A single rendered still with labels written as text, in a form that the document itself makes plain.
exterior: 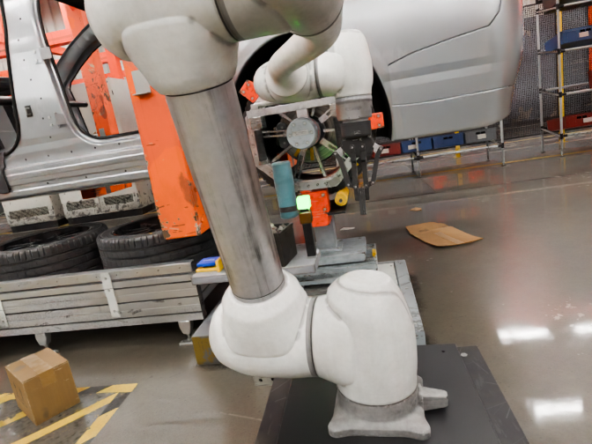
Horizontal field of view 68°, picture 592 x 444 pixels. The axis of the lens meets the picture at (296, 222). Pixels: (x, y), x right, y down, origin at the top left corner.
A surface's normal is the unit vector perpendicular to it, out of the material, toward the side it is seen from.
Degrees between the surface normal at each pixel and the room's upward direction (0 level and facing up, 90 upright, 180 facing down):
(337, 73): 91
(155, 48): 114
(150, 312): 90
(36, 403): 90
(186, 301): 90
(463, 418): 3
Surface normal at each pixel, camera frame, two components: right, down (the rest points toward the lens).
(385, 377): 0.08, 0.25
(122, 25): -0.22, 0.70
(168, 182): -0.15, 0.24
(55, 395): 0.73, 0.03
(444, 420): -0.11, -0.97
